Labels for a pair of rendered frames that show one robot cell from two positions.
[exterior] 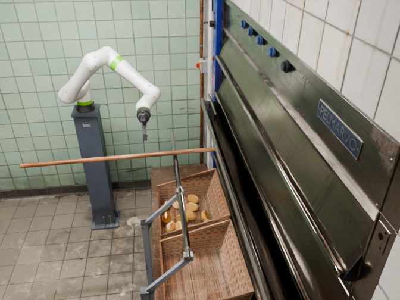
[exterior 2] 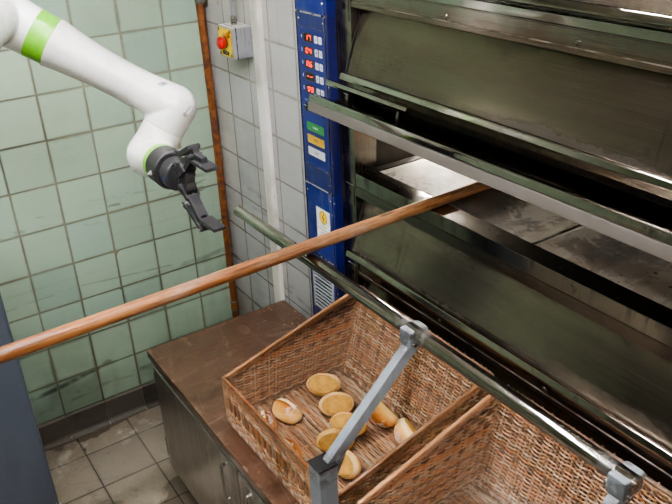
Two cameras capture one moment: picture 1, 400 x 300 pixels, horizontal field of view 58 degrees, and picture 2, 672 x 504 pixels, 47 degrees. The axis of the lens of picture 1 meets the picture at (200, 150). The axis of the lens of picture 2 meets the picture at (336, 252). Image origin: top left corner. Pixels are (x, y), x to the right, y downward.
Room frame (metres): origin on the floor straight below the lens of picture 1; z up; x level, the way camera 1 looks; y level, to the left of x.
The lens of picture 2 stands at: (0.59, 0.77, 1.97)
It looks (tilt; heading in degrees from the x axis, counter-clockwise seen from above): 27 degrees down; 335
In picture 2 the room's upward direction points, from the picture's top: 2 degrees counter-clockwise
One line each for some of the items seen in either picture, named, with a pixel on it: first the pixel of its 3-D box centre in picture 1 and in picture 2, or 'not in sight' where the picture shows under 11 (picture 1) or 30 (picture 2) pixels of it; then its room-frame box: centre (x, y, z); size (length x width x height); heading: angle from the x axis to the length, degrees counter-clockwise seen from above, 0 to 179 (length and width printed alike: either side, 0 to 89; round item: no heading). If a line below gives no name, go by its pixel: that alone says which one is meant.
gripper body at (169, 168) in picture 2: (143, 119); (182, 177); (2.20, 0.38, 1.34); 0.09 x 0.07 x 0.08; 8
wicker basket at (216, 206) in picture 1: (190, 206); (350, 398); (2.02, 0.07, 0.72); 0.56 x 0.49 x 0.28; 8
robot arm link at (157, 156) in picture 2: (144, 114); (170, 167); (2.27, 0.39, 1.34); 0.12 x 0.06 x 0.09; 98
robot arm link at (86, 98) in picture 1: (81, 91); not in sight; (2.65, 0.93, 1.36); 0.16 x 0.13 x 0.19; 156
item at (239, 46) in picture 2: (203, 65); (235, 40); (2.97, -0.03, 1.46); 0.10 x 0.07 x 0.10; 8
